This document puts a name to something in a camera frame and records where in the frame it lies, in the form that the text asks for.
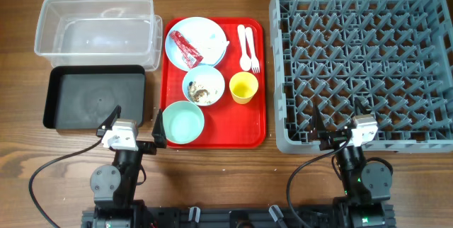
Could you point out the clear plastic waste bin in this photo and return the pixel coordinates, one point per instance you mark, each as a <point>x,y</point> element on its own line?
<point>99,32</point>

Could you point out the grey dishwasher rack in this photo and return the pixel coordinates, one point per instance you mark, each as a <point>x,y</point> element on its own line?
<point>392,56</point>

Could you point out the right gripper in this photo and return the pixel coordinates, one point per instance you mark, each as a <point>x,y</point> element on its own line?
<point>333,138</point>

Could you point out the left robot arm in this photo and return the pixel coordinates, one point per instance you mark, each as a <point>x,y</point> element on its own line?
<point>114,185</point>

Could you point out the food scraps pile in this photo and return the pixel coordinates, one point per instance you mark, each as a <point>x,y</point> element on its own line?
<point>201,94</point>

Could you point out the red serving tray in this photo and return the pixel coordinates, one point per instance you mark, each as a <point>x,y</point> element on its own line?
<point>229,125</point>

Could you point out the light blue bowl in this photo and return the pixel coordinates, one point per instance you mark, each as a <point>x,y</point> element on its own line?
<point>207,75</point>

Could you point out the black waste tray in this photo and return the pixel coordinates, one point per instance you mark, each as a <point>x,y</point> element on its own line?
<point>82,97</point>

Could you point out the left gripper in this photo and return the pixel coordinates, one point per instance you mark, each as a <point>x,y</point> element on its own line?
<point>150,147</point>

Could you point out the red snack wrapper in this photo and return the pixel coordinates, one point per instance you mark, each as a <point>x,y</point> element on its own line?
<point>191,56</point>

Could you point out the light blue plate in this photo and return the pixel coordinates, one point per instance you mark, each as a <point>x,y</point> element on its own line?
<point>196,30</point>

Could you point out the white plastic spoon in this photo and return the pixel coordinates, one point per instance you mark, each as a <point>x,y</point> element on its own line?
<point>245,60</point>

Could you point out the yellow plastic cup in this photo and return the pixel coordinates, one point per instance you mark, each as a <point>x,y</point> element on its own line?
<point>243,86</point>

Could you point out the mint green bowl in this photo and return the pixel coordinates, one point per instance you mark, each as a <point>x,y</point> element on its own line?
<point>183,122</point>

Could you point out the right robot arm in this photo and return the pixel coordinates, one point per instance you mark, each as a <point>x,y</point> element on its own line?
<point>366,181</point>

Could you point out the white plastic fork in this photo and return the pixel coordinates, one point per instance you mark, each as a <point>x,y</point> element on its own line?
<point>255,66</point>

